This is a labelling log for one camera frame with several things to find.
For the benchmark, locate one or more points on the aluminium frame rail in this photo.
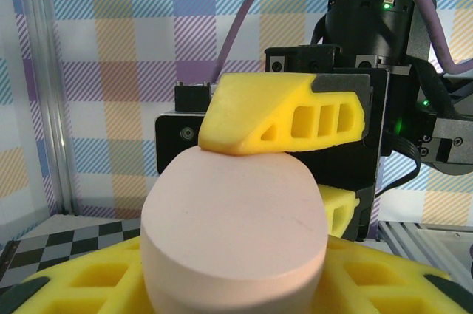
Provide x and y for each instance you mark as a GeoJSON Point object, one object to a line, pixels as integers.
{"type": "Point", "coordinates": [425, 240]}

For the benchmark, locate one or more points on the aluminium frame post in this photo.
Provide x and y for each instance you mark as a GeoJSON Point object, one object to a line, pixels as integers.
{"type": "Point", "coordinates": [48, 70]}

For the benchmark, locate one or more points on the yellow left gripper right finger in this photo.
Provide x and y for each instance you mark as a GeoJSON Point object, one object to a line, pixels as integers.
{"type": "Point", "coordinates": [388, 303]}

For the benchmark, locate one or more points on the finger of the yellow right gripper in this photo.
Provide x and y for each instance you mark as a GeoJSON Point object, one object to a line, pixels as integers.
{"type": "Point", "coordinates": [349, 201]}
{"type": "Point", "coordinates": [240, 114]}

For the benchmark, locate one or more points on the pale pink earbud case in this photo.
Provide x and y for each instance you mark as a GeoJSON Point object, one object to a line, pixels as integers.
{"type": "Point", "coordinates": [233, 218]}

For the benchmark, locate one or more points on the black grey chessboard box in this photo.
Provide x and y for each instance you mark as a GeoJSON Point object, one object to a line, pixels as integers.
{"type": "Point", "coordinates": [55, 244]}

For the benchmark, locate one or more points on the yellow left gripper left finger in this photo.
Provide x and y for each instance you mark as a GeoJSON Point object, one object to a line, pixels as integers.
{"type": "Point", "coordinates": [63, 301]}

